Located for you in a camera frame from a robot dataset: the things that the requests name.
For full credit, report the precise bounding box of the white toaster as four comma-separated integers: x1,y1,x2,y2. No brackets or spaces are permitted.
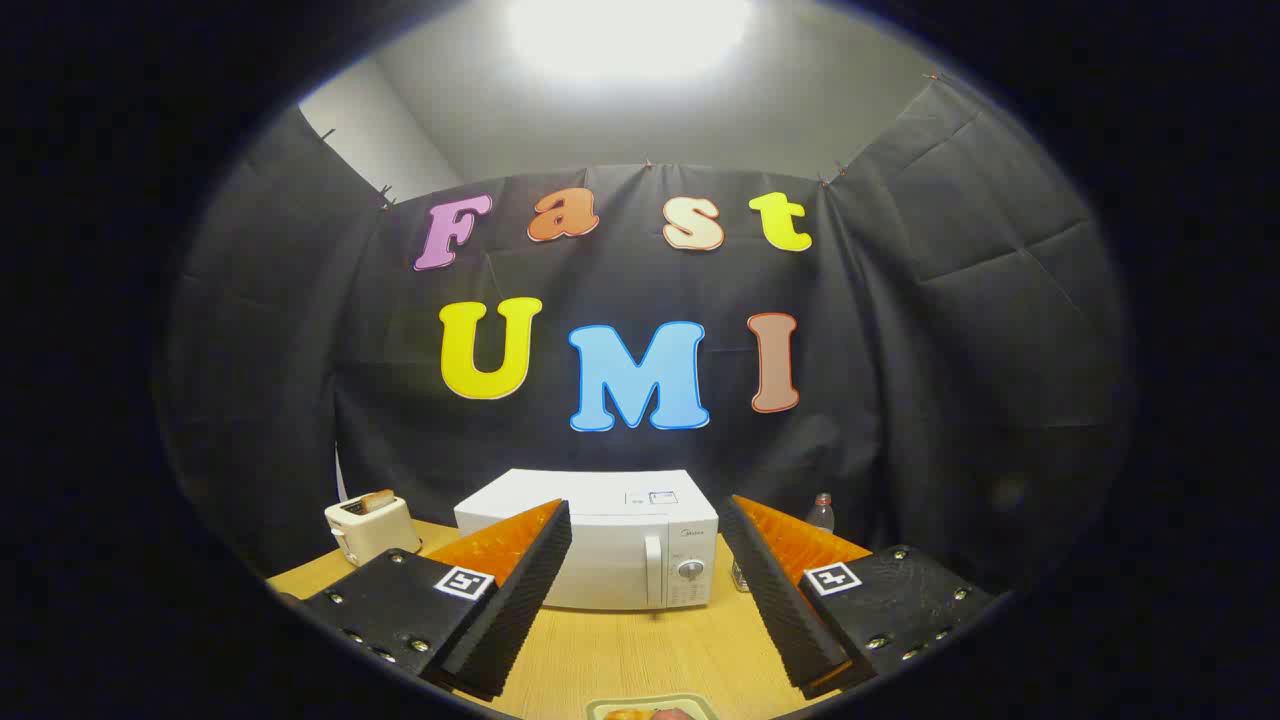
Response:
325,492,422,567

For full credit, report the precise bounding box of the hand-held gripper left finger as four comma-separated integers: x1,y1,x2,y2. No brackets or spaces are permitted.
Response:
300,499,573,701

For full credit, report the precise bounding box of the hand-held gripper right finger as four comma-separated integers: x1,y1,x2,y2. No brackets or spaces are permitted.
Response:
720,494,996,700

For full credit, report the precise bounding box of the white microwave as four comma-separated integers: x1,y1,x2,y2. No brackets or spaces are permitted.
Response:
455,468,719,611

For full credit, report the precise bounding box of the white square plate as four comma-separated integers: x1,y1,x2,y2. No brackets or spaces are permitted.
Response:
586,693,721,720

